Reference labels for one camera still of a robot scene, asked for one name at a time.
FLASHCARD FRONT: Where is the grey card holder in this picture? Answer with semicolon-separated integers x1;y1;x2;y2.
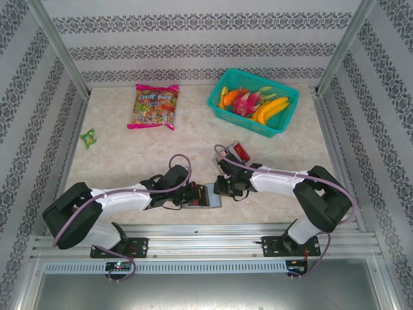
183;182;223;211

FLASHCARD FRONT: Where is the red VIP card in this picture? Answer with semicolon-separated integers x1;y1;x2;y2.
232;141;251;165

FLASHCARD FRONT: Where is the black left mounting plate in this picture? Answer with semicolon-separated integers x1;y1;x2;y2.
90;238;148;259

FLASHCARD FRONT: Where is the black mounting plate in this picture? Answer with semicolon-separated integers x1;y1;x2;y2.
261;236;322;258
90;238;148;259

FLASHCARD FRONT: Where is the teal plastic basket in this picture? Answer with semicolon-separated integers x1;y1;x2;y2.
206;67;300;139

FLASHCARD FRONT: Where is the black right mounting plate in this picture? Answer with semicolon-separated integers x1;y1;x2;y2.
261;236;322;258

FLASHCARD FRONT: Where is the yellow banana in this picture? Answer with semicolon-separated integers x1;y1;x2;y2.
250;102;290;126
259;96;290;119

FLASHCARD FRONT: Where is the small yellow fruit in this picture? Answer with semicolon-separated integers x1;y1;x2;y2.
218;86;230;109

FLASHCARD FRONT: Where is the pink dragon fruit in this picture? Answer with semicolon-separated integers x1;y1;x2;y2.
232;91;264;116

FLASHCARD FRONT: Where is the orange mango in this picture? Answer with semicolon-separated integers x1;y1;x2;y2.
223;89;241;106

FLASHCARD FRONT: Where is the left control board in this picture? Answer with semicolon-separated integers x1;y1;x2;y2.
105;260;134;273

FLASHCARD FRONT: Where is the control board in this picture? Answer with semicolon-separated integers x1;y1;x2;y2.
286;258;309;277
105;260;134;273

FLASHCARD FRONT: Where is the pink fruit candy bag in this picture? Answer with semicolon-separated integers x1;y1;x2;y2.
126;83;180;132

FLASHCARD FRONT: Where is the grey metal base panel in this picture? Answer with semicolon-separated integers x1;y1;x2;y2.
32;273;393;310

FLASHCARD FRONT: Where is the right control board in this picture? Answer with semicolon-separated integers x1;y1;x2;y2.
286;258;309;277

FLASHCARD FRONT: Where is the small green candy packet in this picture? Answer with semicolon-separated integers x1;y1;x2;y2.
80;128;99;150

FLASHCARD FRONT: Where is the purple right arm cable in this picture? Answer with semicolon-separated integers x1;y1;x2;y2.
213;144;358;282

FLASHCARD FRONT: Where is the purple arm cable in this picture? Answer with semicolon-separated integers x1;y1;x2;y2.
213;144;358;282
51;154;194;284

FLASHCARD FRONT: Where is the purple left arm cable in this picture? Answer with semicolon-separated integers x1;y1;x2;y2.
51;154;194;284

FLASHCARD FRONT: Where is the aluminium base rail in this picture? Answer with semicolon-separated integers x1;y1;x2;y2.
30;222;383;259

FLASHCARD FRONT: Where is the slotted grey cable duct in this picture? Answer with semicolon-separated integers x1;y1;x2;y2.
43;260;288;274

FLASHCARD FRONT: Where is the aluminium side rail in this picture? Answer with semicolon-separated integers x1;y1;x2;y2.
44;95;93;236
309;85;367;233

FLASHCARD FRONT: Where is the aluminium frame post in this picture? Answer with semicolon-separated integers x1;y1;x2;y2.
317;0;378;96
25;0;91;99

